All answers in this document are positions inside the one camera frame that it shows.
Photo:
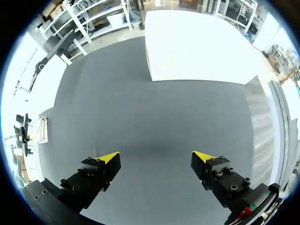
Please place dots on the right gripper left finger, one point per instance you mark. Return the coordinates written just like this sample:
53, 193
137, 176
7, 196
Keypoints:
93, 173

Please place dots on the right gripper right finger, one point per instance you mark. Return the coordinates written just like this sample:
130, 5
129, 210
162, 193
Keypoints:
218, 175

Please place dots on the large white block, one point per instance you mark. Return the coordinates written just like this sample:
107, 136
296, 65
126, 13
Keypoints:
197, 44

